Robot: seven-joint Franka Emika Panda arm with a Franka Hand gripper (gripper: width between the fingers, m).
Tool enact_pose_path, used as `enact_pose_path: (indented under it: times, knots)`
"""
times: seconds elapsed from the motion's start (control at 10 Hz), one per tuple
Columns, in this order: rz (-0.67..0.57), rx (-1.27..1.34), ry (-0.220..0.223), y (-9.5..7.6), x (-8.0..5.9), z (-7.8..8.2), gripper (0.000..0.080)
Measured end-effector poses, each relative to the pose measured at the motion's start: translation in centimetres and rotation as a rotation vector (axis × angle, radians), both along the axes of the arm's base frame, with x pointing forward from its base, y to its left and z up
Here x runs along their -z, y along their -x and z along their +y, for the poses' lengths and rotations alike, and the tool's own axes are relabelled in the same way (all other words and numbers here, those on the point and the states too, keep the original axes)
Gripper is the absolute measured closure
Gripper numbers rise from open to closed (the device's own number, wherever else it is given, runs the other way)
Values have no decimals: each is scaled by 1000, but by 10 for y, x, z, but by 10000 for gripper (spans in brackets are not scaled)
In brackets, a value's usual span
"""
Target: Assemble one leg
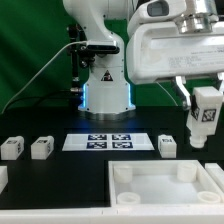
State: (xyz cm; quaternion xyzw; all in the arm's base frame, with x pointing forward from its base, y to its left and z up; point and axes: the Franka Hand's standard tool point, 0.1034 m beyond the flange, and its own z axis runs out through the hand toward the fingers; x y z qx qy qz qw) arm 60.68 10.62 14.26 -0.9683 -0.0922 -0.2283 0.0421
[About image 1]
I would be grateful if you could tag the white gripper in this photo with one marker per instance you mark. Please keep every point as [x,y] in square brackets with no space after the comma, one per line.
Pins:
[175,38]

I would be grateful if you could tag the white square tabletop tray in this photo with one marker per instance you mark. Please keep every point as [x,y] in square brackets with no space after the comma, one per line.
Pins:
[162,182]

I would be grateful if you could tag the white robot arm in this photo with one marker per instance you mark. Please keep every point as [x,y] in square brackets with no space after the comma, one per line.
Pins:
[106,93]

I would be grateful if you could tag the white bar right edge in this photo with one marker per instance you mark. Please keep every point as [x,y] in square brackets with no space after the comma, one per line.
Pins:
[216,173]

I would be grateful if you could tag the white sheet with tags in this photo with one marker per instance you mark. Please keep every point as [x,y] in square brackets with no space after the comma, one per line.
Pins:
[108,142]

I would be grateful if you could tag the white block left edge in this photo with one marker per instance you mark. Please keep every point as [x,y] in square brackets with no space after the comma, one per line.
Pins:
[3,177]

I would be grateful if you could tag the black camera on mount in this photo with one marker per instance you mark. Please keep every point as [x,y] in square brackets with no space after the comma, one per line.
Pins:
[101,47]

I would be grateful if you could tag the black camera stand pole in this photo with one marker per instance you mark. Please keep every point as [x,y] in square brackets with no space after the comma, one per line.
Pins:
[75,33]

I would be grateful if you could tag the white front rail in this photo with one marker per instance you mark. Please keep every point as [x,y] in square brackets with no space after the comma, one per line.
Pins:
[151,215]

